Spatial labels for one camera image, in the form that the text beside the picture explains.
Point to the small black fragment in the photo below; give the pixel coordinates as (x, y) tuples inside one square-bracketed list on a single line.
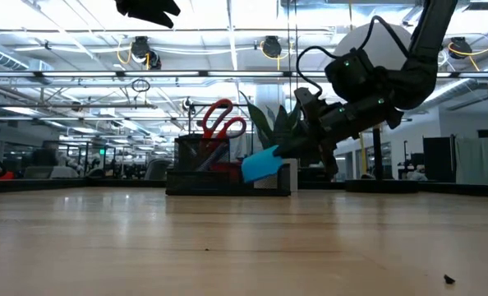
[(449, 279)]

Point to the black cabinet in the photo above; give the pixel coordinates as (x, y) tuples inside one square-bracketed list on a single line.
[(439, 160)]

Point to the blue sticky note pad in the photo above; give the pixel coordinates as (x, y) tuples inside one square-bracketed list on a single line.
[(262, 164)]

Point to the black mesh desk organizer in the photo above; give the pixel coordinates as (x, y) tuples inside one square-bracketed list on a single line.
[(194, 183)]

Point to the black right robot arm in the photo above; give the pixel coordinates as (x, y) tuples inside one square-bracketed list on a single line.
[(429, 41)]

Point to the white screen panel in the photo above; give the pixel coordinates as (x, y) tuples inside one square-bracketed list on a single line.
[(480, 160)]

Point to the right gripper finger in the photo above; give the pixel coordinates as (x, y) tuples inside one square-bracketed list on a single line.
[(297, 148)]

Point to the black metal table frame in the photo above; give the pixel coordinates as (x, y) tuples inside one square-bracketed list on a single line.
[(42, 186)]

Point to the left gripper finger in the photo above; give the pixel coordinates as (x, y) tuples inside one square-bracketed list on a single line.
[(153, 14), (145, 3)]

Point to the grey marker with purple cap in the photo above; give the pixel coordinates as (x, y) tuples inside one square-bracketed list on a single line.
[(213, 156)]

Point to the snake plant in white pot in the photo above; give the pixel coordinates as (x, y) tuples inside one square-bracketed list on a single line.
[(264, 127)]

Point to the white globe lamp black base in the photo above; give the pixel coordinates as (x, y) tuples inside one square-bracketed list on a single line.
[(381, 47)]

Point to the blue and grey office chair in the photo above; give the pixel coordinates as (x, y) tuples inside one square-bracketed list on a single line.
[(158, 170)]

